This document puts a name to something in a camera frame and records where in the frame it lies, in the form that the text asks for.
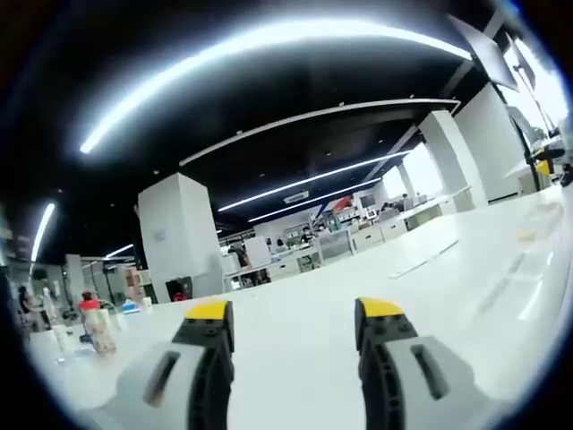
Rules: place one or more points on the thin ceiling light strip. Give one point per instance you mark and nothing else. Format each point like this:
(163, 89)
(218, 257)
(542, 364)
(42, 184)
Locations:
(313, 178)
(313, 200)

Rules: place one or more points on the white paper cup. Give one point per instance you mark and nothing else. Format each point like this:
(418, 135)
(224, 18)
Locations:
(147, 304)

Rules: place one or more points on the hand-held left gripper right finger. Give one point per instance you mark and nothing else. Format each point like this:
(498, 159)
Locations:
(416, 363)

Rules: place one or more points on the black and red chair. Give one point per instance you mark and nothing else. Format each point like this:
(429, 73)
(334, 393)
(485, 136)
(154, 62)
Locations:
(180, 289)

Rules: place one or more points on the white cabinet desk row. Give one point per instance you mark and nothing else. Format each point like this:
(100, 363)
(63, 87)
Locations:
(313, 255)

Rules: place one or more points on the black tripod stand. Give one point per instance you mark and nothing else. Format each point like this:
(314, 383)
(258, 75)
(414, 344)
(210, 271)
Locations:
(530, 116)

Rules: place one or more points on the short ceiling light strip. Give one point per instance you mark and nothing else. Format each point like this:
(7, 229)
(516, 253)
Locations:
(43, 230)

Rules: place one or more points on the yellow box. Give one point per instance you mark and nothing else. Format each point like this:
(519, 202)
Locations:
(543, 165)

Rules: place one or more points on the white square pillar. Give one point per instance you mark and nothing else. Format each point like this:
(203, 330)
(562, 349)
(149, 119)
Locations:
(450, 161)
(179, 237)

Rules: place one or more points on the blue tissue box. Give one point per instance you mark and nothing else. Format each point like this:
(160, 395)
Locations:
(130, 308)

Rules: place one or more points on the long ceiling light strip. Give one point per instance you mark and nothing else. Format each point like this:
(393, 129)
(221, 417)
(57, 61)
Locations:
(250, 42)

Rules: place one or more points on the hanging dark monitor screen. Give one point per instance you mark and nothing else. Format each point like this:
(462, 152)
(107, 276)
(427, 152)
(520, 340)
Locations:
(488, 51)

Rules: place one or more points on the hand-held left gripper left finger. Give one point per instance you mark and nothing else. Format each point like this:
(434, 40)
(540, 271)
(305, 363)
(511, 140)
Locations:
(179, 363)

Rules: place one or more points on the floral bottle with red cap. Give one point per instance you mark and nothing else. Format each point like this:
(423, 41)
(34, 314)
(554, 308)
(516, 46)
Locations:
(99, 326)

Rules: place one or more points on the clear drinking glass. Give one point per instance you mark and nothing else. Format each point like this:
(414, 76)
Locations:
(60, 342)

